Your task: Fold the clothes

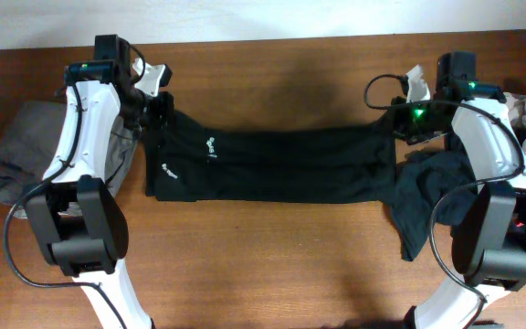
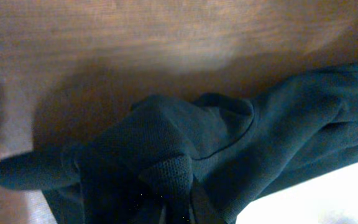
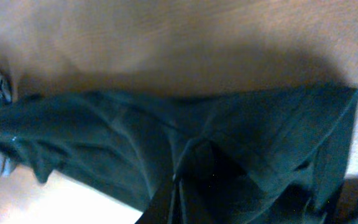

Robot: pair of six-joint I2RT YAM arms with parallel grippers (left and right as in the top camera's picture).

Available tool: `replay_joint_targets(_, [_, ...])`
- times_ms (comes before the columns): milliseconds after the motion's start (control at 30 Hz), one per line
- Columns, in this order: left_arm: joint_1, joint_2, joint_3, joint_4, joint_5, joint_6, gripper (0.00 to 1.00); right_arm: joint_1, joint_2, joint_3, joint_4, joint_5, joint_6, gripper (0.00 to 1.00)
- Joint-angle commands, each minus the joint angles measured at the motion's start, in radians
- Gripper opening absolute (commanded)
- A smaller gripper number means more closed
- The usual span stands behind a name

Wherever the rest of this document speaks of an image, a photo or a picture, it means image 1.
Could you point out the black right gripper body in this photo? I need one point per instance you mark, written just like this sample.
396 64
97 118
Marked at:
415 122

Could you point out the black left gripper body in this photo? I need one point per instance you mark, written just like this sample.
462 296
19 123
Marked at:
163 106

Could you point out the black logo t-shirt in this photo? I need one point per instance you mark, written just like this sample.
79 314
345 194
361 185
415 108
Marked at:
188 162

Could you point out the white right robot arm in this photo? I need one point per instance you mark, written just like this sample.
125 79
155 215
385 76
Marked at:
489 246

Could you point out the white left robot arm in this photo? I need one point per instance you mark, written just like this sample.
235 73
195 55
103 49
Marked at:
77 223

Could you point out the dark teal black garment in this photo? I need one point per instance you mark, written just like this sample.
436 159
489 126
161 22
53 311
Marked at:
421 180

